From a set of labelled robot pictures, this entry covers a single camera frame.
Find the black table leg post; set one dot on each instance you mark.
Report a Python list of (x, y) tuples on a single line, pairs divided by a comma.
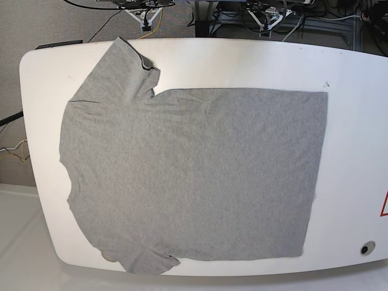
[(200, 10)]

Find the black bar behind table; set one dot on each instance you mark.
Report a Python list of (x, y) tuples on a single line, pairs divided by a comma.
[(59, 44)]

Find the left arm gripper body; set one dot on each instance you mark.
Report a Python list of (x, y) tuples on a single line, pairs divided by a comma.
[(270, 19)]

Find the red triangle warning sticker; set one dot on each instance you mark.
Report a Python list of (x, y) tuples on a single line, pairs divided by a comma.
[(384, 211)]

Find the black rod at left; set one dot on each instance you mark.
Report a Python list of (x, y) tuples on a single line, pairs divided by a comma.
[(11, 118)]

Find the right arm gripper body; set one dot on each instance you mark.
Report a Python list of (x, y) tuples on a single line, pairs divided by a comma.
[(145, 17)]

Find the aluminium frame rail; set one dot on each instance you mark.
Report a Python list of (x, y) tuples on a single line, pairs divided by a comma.
[(345, 34)]

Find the left table cable grommet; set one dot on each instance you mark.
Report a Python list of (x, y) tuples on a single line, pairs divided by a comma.
[(107, 258)]

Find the table cable grommet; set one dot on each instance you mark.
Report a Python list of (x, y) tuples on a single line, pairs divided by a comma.
[(367, 248), (107, 258)]

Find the grey T-shirt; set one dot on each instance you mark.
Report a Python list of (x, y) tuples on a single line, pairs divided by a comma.
[(207, 174)]

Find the right table cable grommet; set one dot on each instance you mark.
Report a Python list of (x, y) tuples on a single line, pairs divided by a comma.
[(367, 248)]

